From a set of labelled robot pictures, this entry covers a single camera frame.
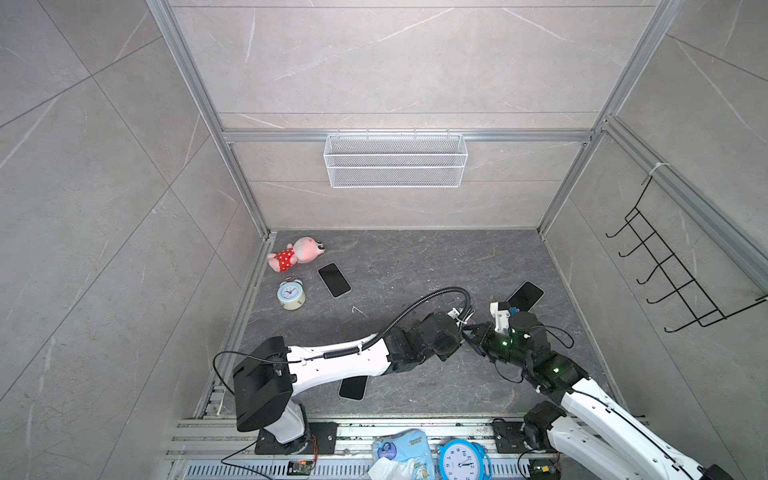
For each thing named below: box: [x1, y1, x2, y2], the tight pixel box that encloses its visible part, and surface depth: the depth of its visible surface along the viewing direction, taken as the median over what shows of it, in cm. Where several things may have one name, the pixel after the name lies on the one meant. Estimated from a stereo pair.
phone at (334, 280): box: [317, 262, 352, 299], surface depth 106 cm
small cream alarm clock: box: [277, 276, 306, 311], surface depth 99 cm
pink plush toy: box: [267, 237, 326, 272], surface depth 106 cm
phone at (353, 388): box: [338, 375, 369, 402], surface depth 83 cm
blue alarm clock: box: [437, 439, 493, 480], surface depth 70 cm
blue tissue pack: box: [368, 429, 435, 480], surface depth 67 cm
